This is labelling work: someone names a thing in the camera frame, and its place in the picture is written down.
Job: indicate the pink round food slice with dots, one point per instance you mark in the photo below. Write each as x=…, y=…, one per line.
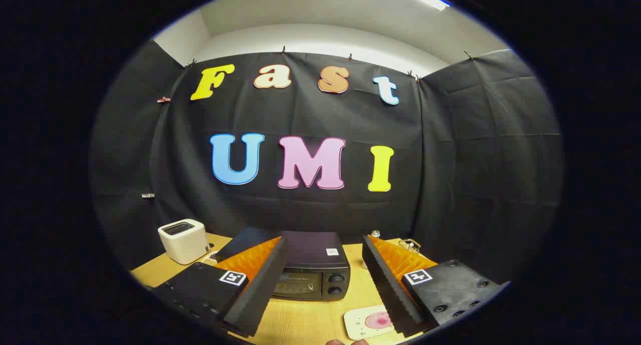
x=378, y=321

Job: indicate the small white patterned dish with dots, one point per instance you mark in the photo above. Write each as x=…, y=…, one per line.
x=210, y=259

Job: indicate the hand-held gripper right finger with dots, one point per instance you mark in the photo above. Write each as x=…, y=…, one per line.
x=385, y=285

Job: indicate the pale green square plate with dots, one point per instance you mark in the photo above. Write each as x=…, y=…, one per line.
x=356, y=322

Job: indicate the white bread toaster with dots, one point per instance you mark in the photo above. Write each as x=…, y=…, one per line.
x=183, y=242

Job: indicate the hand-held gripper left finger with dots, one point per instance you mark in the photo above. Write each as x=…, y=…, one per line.
x=260, y=295

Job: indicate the black toaster oven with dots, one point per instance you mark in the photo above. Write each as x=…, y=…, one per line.
x=310, y=250

